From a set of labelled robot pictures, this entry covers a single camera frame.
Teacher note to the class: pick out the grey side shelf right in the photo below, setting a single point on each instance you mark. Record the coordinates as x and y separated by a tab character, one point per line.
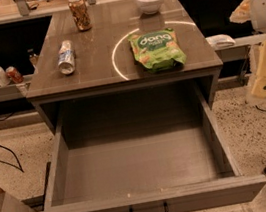
240	48

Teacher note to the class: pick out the small dark glass bottle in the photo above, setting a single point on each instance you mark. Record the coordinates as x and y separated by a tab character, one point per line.
33	57

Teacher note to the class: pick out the white folded cloth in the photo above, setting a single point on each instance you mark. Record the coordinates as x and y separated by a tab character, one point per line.
219	41

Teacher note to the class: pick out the open grey top drawer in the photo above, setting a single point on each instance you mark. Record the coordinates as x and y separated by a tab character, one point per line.
141	148

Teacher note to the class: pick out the green rice chip bag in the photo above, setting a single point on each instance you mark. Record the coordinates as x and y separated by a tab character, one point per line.
158	50

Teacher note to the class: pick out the grey wooden drawer cabinet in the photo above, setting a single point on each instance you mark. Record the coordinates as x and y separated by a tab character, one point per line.
104	60

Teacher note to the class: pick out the red soda can right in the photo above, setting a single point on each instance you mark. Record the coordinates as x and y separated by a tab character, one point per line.
14	74

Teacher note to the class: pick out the gold patterned drink can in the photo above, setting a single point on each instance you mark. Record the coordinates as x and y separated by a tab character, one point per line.
79	12

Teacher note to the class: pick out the silver blue can lying down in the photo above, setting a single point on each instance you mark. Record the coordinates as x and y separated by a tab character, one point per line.
66	60

